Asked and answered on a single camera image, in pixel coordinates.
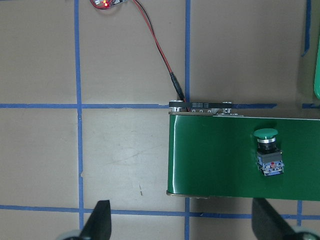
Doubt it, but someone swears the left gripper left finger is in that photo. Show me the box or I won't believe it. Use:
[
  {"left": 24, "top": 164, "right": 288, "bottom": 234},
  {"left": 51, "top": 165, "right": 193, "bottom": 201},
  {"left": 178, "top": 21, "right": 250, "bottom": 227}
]
[{"left": 56, "top": 199, "right": 112, "bottom": 240}]

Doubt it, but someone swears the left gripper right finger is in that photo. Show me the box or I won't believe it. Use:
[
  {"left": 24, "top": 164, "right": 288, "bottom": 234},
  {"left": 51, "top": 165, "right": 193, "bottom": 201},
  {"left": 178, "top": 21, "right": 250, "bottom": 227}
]
[{"left": 251, "top": 198, "right": 320, "bottom": 240}]

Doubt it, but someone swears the green conveyor belt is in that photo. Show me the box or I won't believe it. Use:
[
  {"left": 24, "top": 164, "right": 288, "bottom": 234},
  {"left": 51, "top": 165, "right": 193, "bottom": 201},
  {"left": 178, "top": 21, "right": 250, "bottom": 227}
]
[{"left": 167, "top": 100, "right": 320, "bottom": 201}]

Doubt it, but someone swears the green plastic tray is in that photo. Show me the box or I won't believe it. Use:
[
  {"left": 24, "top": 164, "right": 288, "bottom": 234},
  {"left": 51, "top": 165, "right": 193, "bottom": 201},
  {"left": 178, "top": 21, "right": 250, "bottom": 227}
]
[{"left": 313, "top": 42, "right": 320, "bottom": 99}]

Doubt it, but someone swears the small red-lit circuit board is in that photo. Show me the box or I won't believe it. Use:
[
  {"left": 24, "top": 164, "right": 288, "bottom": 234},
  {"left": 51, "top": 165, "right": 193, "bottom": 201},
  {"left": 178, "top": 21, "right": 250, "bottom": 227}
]
[{"left": 90, "top": 0, "right": 128, "bottom": 10}]

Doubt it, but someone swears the red black wire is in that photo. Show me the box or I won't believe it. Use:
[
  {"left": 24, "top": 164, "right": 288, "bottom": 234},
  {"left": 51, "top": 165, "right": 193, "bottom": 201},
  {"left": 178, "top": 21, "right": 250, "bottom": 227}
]
[{"left": 132, "top": 0, "right": 187, "bottom": 103}]

